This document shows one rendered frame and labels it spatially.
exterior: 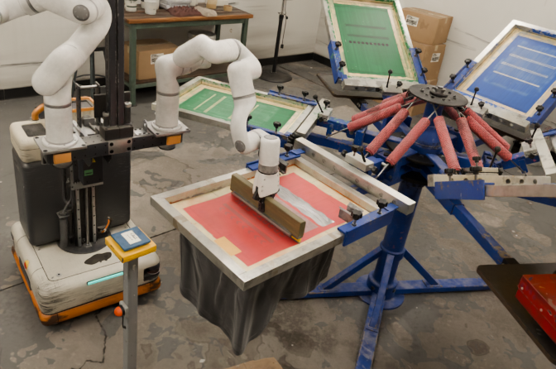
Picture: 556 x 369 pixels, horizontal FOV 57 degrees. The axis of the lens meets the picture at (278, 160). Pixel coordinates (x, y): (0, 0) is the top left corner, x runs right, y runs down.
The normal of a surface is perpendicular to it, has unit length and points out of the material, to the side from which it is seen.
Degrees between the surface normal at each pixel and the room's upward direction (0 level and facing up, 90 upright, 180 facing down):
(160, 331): 0
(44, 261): 0
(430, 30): 89
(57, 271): 0
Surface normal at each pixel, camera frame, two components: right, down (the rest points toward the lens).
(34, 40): 0.66, 0.43
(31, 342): 0.14, -0.88
